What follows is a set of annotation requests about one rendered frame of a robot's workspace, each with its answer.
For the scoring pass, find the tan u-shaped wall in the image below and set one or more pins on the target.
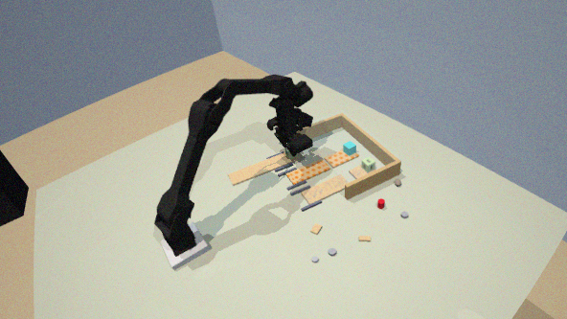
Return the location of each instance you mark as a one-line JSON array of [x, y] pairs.
[[352, 152]]

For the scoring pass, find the green labelled cube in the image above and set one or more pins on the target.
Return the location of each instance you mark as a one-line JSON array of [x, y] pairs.
[[288, 154]]

